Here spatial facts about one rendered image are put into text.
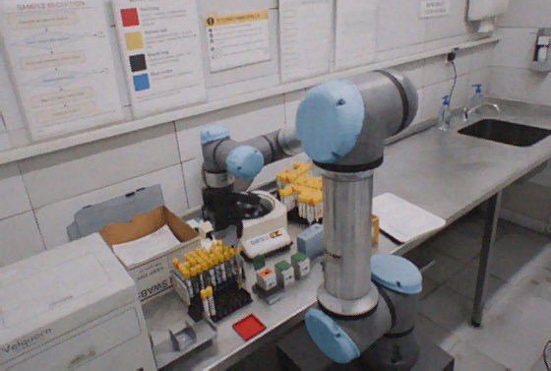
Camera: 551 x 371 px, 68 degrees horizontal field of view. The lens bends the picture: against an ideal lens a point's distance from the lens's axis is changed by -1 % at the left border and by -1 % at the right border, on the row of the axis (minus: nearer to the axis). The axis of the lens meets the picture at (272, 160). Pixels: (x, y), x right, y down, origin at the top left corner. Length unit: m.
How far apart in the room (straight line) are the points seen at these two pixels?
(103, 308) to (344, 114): 0.63
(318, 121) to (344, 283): 0.30
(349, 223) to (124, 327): 0.55
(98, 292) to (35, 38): 0.77
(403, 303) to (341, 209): 0.30
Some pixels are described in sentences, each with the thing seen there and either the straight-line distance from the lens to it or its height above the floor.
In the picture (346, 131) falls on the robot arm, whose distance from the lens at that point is 0.59.
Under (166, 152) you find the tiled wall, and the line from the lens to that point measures 1.59.
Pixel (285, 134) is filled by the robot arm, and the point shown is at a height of 1.41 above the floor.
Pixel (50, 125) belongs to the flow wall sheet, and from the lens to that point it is 1.44.
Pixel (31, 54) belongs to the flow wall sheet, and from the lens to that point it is 1.40.
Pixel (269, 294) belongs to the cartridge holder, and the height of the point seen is 0.89.
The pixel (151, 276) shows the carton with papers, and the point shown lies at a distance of 1.33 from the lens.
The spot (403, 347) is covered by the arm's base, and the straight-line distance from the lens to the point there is 1.01.
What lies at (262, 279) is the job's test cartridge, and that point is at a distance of 1.26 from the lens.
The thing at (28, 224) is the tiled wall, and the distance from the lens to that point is 1.53.
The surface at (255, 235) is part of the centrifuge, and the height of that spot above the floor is 0.94.
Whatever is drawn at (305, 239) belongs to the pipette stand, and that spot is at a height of 0.97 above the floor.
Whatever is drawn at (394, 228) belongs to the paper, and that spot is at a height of 0.89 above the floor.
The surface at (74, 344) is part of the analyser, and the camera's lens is 0.98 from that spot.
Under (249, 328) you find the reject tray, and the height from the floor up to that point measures 0.88.
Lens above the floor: 1.72
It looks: 22 degrees down
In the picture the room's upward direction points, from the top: 4 degrees counter-clockwise
